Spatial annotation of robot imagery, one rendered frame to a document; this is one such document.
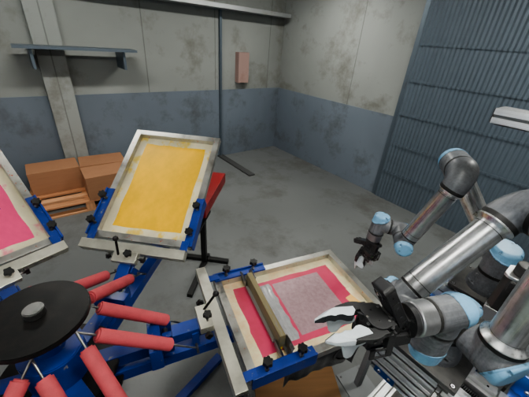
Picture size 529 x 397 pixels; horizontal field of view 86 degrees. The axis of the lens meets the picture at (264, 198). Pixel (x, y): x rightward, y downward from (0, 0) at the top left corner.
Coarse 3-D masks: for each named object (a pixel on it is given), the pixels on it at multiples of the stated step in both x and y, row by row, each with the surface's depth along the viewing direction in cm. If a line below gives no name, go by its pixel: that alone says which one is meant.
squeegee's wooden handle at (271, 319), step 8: (248, 280) 152; (256, 280) 149; (256, 288) 144; (256, 296) 144; (264, 304) 136; (264, 312) 135; (272, 312) 132; (272, 320) 128; (272, 328) 128; (280, 328) 125; (280, 336) 122; (280, 344) 124
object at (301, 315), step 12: (312, 300) 153; (324, 300) 154; (336, 300) 155; (348, 300) 155; (288, 312) 146; (300, 312) 146; (312, 312) 147; (252, 324) 138; (300, 324) 140; (312, 324) 140; (324, 324) 141; (348, 324) 142; (264, 336) 133; (300, 336) 134; (312, 336) 134; (264, 348) 127
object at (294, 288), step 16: (304, 272) 172; (320, 272) 173; (240, 288) 157; (272, 288) 159; (288, 288) 159; (304, 288) 160; (320, 288) 161; (336, 288) 162; (240, 304) 148; (288, 304) 150
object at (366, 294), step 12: (324, 252) 184; (276, 264) 171; (288, 264) 172; (300, 264) 176; (336, 264) 177; (240, 276) 160; (348, 276) 168; (216, 288) 151; (360, 288) 159; (228, 300) 145; (372, 300) 152; (228, 312) 139; (228, 324) 135; (240, 336) 128; (240, 348) 123; (324, 348) 126; (336, 348) 128; (252, 360) 119
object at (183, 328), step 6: (180, 324) 125; (186, 324) 126; (192, 324) 126; (174, 330) 123; (180, 330) 123; (186, 330) 123; (192, 330) 123; (198, 330) 125; (174, 336) 120; (180, 336) 122; (186, 336) 123; (174, 342) 122
